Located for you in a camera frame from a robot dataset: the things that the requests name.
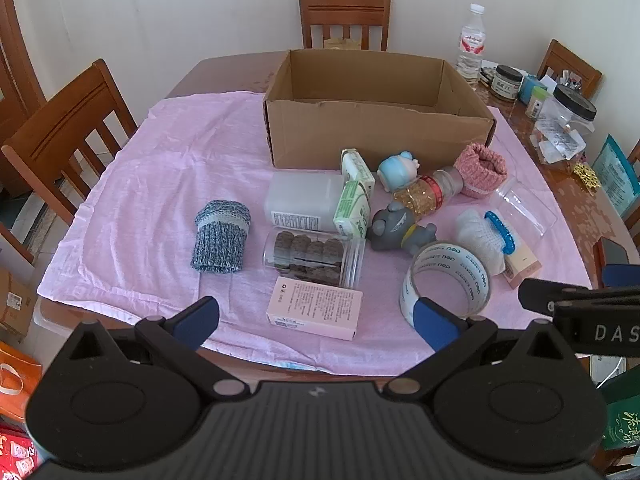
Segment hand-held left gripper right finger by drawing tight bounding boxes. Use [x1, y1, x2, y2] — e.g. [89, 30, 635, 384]
[384, 297, 594, 404]

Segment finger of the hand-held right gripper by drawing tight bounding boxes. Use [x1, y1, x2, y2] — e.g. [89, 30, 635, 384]
[518, 279, 640, 317]
[602, 263, 640, 289]

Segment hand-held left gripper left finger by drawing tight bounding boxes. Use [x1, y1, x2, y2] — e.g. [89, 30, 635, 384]
[47, 296, 251, 404]

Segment beige carton box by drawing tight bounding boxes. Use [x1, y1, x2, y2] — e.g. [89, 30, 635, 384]
[500, 240, 542, 290]

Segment clear tape roll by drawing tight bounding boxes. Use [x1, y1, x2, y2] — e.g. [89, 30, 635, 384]
[398, 241, 493, 328]

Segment blue-grey knitted sleeve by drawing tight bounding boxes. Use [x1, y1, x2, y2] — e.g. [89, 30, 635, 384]
[190, 200, 252, 275]

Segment clear plastic cup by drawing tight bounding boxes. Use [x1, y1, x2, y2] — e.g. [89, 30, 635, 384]
[489, 176, 558, 238]

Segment grey mouse toy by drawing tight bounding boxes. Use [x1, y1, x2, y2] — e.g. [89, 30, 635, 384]
[366, 201, 439, 263]

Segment pink carton box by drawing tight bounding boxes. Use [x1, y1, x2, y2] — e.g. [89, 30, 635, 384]
[266, 276, 364, 342]

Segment bottle of golden capsules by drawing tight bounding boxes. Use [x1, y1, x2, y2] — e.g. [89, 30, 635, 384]
[392, 166, 466, 222]

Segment clear cookie jar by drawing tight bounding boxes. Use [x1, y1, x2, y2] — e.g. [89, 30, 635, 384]
[262, 226, 367, 289]

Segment green tissue packet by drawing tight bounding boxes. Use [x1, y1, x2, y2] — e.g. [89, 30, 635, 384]
[340, 148, 376, 198]
[332, 181, 372, 239]

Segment pink knitted sleeve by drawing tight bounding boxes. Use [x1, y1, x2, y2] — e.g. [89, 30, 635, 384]
[454, 143, 508, 198]

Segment blue toy figure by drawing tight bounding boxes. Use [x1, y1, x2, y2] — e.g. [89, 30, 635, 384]
[376, 151, 420, 193]

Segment white plastic bottle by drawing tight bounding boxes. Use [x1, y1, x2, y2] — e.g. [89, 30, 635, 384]
[265, 172, 348, 233]

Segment cardboard box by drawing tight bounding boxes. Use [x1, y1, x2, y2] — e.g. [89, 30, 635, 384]
[263, 49, 496, 170]

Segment dark phone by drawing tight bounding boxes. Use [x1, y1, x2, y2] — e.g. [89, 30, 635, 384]
[599, 236, 631, 267]

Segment green paper bag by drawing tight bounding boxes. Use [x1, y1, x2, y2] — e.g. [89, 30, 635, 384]
[600, 360, 640, 451]

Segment gold snowflake ornament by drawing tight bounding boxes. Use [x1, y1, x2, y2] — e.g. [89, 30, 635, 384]
[572, 162, 600, 193]

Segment teal packet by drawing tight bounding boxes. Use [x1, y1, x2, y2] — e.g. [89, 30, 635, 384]
[592, 134, 640, 211]

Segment pink tablecloth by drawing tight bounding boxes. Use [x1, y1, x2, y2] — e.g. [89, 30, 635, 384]
[37, 91, 593, 375]

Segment white storage bin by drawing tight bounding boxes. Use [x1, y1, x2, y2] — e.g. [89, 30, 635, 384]
[32, 300, 76, 348]

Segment large clear jar black lid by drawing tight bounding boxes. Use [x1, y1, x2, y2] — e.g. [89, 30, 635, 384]
[531, 84, 598, 165]

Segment orange bag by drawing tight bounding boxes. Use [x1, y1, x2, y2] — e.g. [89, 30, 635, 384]
[0, 341, 43, 423]

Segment cardboard carton on floor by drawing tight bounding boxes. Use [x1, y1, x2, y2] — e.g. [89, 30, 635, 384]
[0, 265, 38, 343]

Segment green lid jar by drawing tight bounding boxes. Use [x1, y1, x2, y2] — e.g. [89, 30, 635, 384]
[527, 86, 548, 120]

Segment pen holder with pens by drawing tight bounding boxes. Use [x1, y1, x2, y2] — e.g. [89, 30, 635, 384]
[557, 70, 585, 93]

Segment blue container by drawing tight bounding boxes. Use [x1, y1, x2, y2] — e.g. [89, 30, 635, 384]
[519, 74, 543, 103]

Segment small glass jar black lid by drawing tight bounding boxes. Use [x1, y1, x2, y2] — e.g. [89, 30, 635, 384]
[491, 65, 524, 100]

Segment red snack packs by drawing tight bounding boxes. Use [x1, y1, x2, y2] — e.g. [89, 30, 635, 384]
[0, 422, 41, 480]

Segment clear water bottle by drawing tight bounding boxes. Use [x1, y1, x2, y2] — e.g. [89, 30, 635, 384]
[455, 3, 487, 81]

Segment yellow paper bag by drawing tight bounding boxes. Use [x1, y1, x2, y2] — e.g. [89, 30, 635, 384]
[322, 36, 363, 51]

